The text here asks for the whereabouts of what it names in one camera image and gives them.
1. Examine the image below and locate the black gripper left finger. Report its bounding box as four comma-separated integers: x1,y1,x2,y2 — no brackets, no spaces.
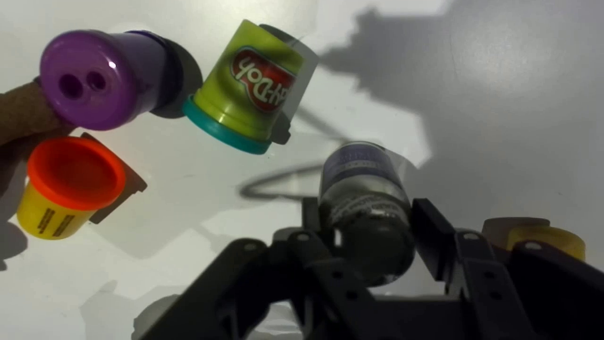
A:
301,194,348,257

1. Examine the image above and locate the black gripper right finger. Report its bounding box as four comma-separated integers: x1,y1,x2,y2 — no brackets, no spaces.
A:
410,196,461,281

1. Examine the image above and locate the grey play-doh cup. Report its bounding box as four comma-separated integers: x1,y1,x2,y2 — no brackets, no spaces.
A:
320,141,418,289

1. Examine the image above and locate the yellow plastic cup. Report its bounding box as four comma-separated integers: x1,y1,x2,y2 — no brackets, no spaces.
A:
482,215,588,262

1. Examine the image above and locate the green Play-Doh can teal lid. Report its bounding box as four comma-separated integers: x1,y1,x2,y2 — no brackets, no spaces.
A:
182,17,321,156

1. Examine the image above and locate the yellow tub with orange lid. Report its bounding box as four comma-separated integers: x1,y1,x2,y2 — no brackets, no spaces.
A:
16,132,150,241

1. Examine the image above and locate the purple plastic container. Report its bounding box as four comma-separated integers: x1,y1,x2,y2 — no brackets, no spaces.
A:
38,28,204,132

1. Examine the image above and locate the brown plush donkey toy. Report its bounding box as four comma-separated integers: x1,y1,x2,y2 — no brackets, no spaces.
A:
0,77,72,149

